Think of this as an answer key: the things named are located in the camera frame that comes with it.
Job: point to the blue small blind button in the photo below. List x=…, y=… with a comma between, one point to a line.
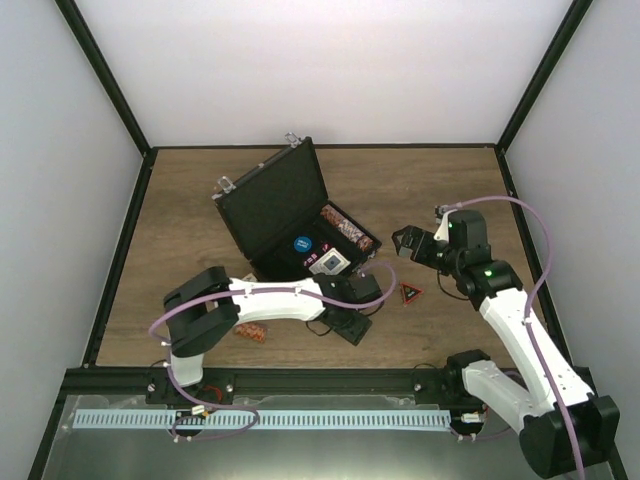
x=302, y=244

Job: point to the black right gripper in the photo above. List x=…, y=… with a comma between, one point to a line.
x=412, y=233

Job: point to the red dice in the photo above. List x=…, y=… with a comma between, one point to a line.
x=315, y=254

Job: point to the red black triangular card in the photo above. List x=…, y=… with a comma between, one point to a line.
x=409, y=293

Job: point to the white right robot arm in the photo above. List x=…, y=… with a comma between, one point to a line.
x=561, y=423

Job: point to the black poker set case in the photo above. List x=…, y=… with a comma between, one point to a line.
x=268, y=207

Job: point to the white playing card deck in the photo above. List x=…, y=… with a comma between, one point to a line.
x=331, y=263

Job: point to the row of poker chips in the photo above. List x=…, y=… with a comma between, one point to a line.
x=347, y=228

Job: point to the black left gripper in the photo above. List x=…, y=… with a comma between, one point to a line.
x=354, y=333

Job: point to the small orange chip stack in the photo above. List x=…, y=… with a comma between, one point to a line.
x=253, y=331

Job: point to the light blue slotted rail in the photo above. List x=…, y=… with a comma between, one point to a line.
x=402, y=420

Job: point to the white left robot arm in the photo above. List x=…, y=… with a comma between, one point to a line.
x=200, y=312

